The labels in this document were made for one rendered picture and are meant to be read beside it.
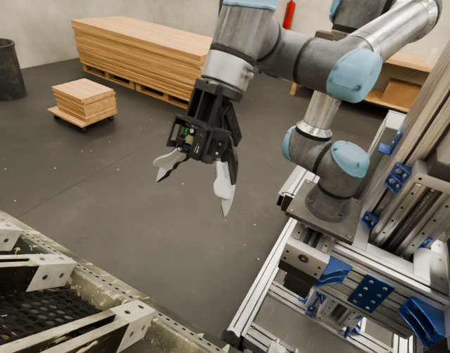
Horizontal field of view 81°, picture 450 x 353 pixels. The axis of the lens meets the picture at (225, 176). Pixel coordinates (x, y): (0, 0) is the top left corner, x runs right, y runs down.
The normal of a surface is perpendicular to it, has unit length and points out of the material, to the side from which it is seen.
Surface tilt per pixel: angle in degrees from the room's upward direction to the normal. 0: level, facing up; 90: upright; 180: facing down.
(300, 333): 0
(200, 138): 62
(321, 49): 37
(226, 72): 67
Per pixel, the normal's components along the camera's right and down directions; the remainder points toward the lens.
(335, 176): -0.70, 0.38
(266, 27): 0.75, 0.40
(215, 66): -0.40, 0.08
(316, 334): 0.11, -0.78
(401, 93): -0.51, 0.49
